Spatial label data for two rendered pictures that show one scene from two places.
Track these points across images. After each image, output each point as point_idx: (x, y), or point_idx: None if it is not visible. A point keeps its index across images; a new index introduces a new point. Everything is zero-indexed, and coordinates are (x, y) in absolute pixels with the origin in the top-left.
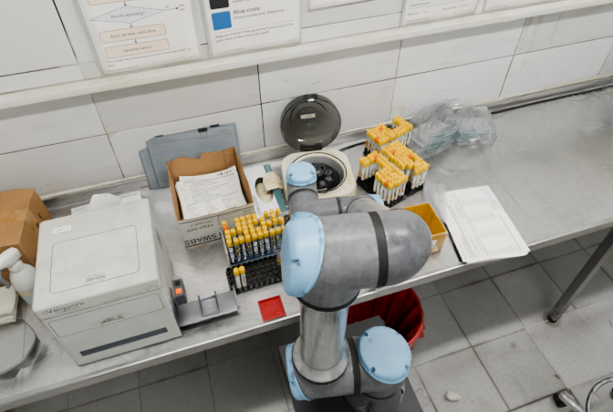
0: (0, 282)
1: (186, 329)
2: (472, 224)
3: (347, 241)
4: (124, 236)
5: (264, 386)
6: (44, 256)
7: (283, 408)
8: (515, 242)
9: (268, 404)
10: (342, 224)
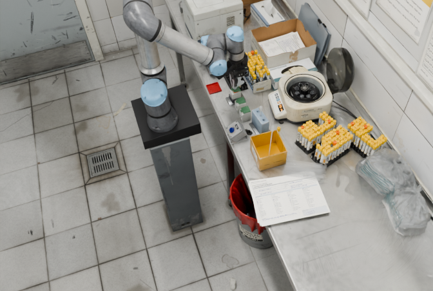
0: None
1: None
2: (283, 192)
3: None
4: (216, 0)
5: (236, 167)
6: None
7: (223, 178)
8: (269, 217)
9: (225, 170)
10: None
